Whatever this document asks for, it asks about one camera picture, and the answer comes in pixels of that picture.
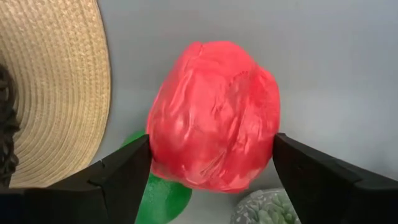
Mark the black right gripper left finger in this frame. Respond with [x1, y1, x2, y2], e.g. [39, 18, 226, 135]
[24, 134, 152, 224]

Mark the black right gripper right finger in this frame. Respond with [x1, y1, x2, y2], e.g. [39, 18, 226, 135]
[272, 133, 398, 224]

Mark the dark green round lime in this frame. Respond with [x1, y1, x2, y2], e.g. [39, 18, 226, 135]
[121, 129, 193, 224]

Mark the green artificial succulent plant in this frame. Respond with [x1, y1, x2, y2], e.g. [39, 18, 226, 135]
[229, 188, 301, 224]

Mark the round woven straw placemat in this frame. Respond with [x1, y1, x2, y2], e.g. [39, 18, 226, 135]
[0, 0, 112, 189]

